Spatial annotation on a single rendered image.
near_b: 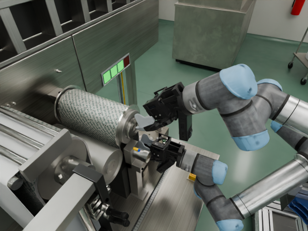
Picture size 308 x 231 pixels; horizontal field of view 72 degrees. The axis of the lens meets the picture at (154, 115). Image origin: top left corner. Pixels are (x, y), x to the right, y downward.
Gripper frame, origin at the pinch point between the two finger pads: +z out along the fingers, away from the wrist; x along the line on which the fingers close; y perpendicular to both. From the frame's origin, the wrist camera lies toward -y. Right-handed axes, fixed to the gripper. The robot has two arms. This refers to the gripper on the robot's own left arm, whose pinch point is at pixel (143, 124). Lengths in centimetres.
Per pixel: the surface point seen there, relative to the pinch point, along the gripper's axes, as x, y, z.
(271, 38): -448, -126, 42
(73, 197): 33.6, 8.6, -16.7
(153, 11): -81, 31, 23
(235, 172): -95, -125, 48
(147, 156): 5.6, -8.7, 1.6
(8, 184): 36.3, 15.3, -7.6
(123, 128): 5.8, 3.7, 1.6
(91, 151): 14.4, 3.9, 9.6
